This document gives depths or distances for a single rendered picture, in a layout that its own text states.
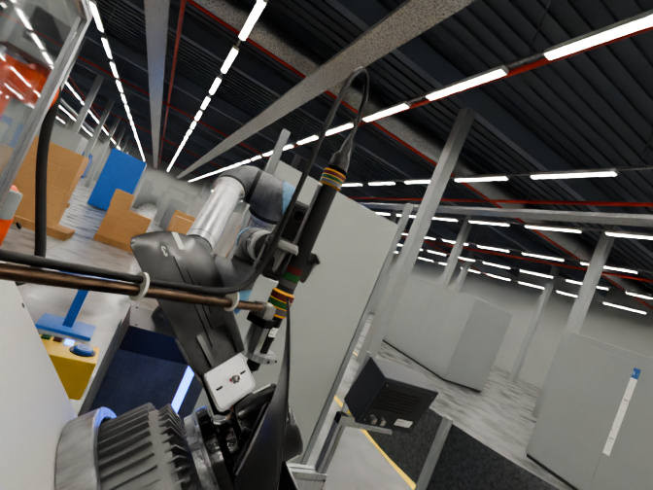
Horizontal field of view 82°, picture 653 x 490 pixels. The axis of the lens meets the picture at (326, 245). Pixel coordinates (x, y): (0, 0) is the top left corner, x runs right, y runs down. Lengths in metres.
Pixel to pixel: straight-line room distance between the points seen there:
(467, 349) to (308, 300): 8.20
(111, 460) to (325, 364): 2.50
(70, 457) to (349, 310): 2.51
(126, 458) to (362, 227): 2.47
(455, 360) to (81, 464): 10.11
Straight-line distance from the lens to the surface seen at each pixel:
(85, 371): 1.04
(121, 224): 9.90
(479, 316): 10.62
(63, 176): 8.61
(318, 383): 3.06
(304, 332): 2.83
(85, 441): 0.60
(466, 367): 10.86
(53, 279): 0.42
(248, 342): 0.69
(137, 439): 0.61
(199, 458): 0.61
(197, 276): 0.66
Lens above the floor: 1.48
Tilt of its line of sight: 3 degrees up
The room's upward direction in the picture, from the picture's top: 23 degrees clockwise
